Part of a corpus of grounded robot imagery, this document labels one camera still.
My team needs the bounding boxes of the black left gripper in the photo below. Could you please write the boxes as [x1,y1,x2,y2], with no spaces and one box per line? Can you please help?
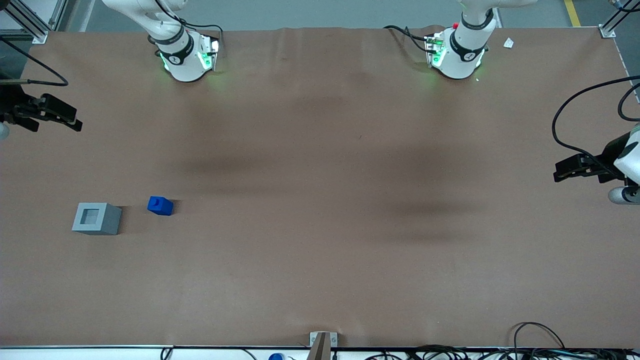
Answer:
[553,132,632,184]

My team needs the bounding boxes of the black cable loop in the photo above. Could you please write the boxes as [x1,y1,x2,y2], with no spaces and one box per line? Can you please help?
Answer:
[513,322,566,351]

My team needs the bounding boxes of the black base cable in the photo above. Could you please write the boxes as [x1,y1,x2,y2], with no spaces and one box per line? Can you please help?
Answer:
[383,25,438,55]
[177,20,224,53]

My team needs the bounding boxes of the short black looped cable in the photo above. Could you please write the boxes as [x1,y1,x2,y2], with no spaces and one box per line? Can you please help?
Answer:
[617,82,640,122]

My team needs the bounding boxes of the black left base cable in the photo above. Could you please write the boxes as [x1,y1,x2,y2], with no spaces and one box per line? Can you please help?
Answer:
[383,25,438,55]

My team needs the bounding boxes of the black right base cable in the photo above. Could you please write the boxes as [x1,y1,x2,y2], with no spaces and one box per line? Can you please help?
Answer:
[177,20,224,53]

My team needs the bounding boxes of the blue plastic block part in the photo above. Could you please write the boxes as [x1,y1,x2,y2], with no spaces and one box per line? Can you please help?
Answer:
[147,196,174,217]

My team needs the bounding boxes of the yellow floor tape strip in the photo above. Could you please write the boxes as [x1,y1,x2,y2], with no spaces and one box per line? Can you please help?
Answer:
[564,0,582,28]

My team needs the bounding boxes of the brown paper table cover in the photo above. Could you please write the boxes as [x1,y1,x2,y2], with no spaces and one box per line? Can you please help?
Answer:
[0,25,640,349]

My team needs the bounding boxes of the long black left arm cable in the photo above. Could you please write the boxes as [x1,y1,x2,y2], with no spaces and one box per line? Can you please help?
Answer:
[551,75,640,168]

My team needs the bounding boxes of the aluminium frame post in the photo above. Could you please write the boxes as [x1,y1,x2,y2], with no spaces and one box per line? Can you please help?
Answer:
[599,0,640,39]
[0,0,69,45]

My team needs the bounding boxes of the metal bracket with brown post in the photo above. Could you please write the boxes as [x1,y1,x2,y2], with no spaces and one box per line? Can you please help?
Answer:
[306,331,338,360]

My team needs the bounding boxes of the gray square socket base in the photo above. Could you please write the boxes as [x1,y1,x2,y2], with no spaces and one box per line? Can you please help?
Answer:
[71,202,123,236]

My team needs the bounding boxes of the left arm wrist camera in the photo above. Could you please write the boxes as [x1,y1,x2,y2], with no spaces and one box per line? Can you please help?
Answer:
[608,185,640,205]

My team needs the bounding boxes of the black cable bundle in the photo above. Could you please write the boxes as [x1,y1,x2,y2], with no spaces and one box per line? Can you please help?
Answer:
[364,344,640,360]

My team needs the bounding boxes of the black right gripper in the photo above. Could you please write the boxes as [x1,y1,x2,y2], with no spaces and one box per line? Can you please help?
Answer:
[0,93,84,132]

